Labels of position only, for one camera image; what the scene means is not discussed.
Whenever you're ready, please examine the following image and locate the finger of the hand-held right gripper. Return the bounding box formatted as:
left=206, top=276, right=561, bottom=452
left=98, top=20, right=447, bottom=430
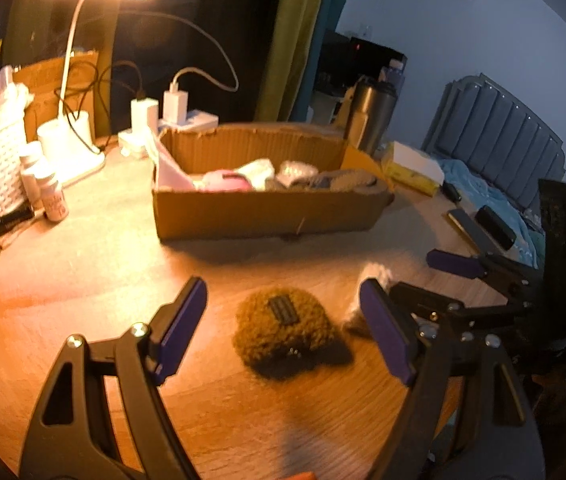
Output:
left=426, top=249, right=546, bottom=293
left=390, top=282, right=534, bottom=328

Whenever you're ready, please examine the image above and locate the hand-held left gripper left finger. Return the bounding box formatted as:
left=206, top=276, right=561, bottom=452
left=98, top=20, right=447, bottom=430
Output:
left=19, top=276, right=208, bottom=480

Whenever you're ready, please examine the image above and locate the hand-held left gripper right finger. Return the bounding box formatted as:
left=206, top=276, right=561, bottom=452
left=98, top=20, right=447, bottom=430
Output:
left=359, top=278, right=548, bottom=480

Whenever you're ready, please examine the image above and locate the grey fluffy pouch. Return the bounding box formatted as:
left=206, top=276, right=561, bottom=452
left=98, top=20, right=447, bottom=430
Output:
left=345, top=261, right=394, bottom=336

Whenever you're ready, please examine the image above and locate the brown fluffy pouch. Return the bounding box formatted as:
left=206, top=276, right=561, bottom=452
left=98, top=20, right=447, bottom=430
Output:
left=235, top=285, right=336, bottom=367

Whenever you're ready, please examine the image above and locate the brown knit sock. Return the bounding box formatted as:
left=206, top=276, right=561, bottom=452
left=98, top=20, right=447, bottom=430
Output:
left=330, top=169, right=378, bottom=194

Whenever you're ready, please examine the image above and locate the cardboard box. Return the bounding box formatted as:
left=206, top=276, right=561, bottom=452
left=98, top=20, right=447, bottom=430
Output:
left=152, top=122, right=394, bottom=242

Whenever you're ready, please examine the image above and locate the pink soft item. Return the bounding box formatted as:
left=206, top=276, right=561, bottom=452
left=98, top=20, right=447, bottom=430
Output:
left=203, top=170, right=254, bottom=192

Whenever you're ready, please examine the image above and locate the white cloth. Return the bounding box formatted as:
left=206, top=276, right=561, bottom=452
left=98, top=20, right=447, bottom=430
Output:
left=235, top=158, right=276, bottom=191

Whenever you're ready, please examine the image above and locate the bubble wrap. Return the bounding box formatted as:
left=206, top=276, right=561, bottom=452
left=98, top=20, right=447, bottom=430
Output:
left=278, top=160, right=318, bottom=186

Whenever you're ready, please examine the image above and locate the black flat phone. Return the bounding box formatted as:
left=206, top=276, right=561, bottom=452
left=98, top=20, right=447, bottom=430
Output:
left=447, top=208, right=494, bottom=256

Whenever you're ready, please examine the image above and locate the black oblong case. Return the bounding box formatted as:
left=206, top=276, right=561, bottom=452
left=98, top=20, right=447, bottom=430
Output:
left=475, top=205, right=517, bottom=252

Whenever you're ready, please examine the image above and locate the blue printed blanket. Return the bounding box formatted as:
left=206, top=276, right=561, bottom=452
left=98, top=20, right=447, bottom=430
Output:
left=435, top=157, right=546, bottom=268

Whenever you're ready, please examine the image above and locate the yellow box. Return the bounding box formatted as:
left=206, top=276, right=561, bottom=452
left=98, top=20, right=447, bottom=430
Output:
left=380, top=152, right=441, bottom=197

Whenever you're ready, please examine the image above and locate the white flat box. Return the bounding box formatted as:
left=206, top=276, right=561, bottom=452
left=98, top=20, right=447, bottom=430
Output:
left=392, top=141, right=445, bottom=186

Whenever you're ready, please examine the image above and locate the grey padded headboard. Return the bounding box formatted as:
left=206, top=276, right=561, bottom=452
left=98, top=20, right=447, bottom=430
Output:
left=422, top=74, right=566, bottom=211

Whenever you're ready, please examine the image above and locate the white plastic sheet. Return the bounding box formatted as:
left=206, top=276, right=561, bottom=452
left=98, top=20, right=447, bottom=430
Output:
left=145, top=127, right=196, bottom=191

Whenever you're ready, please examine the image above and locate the steel tumbler with black lid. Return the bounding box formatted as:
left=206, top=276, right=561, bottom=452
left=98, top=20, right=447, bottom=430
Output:
left=343, top=77, right=398, bottom=157

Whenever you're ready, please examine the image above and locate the white small bottle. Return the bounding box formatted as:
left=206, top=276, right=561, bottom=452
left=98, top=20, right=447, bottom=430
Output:
left=37, top=167, right=71, bottom=222
left=19, top=141, right=46, bottom=206

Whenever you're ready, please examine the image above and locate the white computer desk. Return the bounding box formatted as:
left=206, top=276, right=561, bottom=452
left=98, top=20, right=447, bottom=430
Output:
left=310, top=87, right=348, bottom=126

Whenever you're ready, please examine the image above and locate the black pen-like tool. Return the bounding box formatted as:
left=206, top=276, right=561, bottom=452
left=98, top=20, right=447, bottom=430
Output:
left=0, top=208, right=34, bottom=235

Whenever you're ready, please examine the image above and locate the white power strip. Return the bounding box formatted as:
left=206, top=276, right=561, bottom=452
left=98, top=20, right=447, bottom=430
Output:
left=118, top=110, right=220, bottom=159

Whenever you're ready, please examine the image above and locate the black computer monitor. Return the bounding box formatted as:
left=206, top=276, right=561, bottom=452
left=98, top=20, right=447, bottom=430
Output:
left=350, top=36, right=408, bottom=82
left=319, top=29, right=352, bottom=78

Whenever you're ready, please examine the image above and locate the yellow curtain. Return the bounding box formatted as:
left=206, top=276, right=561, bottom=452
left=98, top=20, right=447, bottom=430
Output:
left=253, top=0, right=331, bottom=123

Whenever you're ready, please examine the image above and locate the brown cardboard carton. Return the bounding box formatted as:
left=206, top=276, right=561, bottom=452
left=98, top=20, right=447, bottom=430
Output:
left=12, top=51, right=101, bottom=143

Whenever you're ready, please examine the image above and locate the white plastic bag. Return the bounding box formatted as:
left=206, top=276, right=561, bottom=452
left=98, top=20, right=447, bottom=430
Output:
left=0, top=66, right=34, bottom=116

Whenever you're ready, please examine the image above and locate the dark glass window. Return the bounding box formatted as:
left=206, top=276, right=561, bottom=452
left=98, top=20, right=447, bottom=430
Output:
left=113, top=0, right=288, bottom=126

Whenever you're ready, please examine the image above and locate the white charger with black cable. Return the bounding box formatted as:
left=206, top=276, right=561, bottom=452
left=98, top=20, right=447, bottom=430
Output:
left=130, top=97, right=160, bottom=136

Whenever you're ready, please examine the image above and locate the black charger cable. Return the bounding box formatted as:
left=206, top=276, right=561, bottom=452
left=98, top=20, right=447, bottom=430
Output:
left=55, top=60, right=144, bottom=148

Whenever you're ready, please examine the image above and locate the white charging cable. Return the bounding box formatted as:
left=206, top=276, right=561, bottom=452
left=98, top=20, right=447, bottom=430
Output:
left=128, top=10, right=240, bottom=93

